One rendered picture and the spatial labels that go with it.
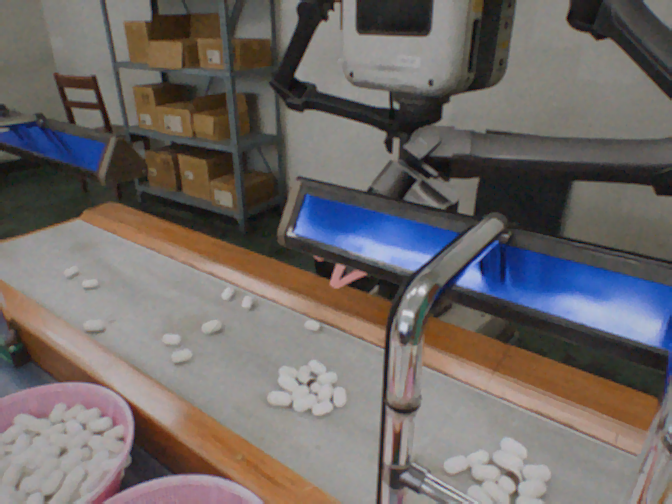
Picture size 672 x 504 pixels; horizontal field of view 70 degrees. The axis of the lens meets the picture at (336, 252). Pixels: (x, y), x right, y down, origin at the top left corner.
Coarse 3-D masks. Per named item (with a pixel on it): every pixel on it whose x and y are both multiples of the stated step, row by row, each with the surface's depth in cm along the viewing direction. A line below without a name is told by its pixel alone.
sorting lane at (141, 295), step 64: (0, 256) 119; (64, 256) 119; (128, 256) 119; (64, 320) 94; (128, 320) 94; (192, 320) 94; (256, 320) 94; (192, 384) 78; (256, 384) 78; (448, 384) 78; (320, 448) 66; (448, 448) 66; (576, 448) 66
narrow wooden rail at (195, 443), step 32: (0, 288) 100; (32, 320) 90; (32, 352) 91; (64, 352) 81; (96, 352) 81; (96, 384) 76; (128, 384) 74; (160, 384) 74; (160, 416) 68; (192, 416) 68; (160, 448) 70; (192, 448) 63; (224, 448) 63; (256, 448) 63; (256, 480) 59; (288, 480) 59
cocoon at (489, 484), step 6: (486, 486) 59; (492, 486) 59; (498, 486) 59; (486, 492) 59; (492, 492) 58; (498, 492) 58; (504, 492) 58; (492, 498) 58; (498, 498) 58; (504, 498) 57
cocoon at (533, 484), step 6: (528, 480) 60; (534, 480) 59; (540, 480) 59; (522, 486) 59; (528, 486) 59; (534, 486) 59; (540, 486) 59; (522, 492) 59; (528, 492) 58; (534, 492) 58; (540, 492) 59
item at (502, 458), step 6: (498, 450) 64; (504, 450) 64; (498, 456) 63; (504, 456) 63; (510, 456) 62; (516, 456) 62; (498, 462) 63; (504, 462) 62; (510, 462) 62; (516, 462) 62; (522, 462) 62; (504, 468) 63; (516, 468) 62; (522, 468) 62
